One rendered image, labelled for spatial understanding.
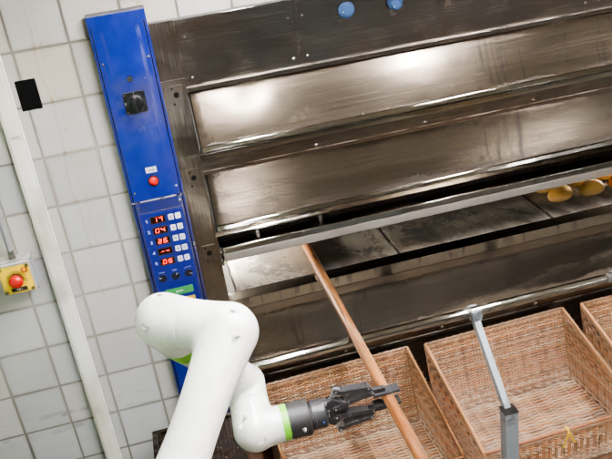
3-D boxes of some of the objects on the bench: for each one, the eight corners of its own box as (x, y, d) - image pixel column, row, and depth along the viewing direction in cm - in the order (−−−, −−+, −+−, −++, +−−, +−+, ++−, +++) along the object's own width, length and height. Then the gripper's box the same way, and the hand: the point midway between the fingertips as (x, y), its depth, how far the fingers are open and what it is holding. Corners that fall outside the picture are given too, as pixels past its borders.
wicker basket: (425, 403, 292) (420, 341, 280) (562, 364, 302) (563, 303, 290) (484, 494, 249) (481, 425, 237) (642, 445, 259) (647, 377, 247)
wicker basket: (267, 445, 283) (255, 383, 271) (413, 404, 293) (408, 342, 281) (301, 546, 240) (289, 478, 228) (472, 494, 250) (468, 425, 238)
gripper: (302, 382, 199) (392, 359, 203) (311, 431, 206) (396, 408, 210) (309, 399, 193) (401, 375, 196) (317, 449, 200) (406, 425, 203)
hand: (386, 395), depth 202 cm, fingers closed on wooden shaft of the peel, 3 cm apart
